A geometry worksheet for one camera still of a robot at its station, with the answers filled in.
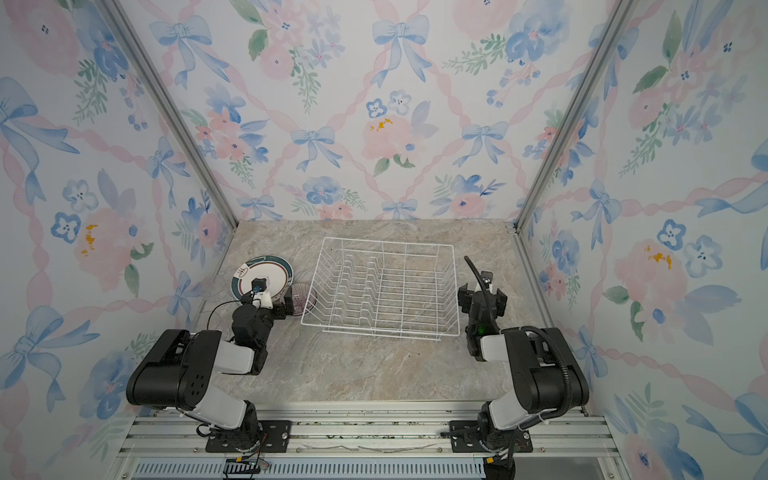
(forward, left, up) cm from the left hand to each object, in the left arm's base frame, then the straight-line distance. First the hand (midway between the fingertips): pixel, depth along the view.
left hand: (275, 285), depth 90 cm
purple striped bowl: (-5, -10, +1) cm, 11 cm away
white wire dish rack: (+6, -33, -10) cm, 35 cm away
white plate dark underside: (+11, +5, -8) cm, 14 cm away
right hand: (+2, -63, -2) cm, 63 cm away
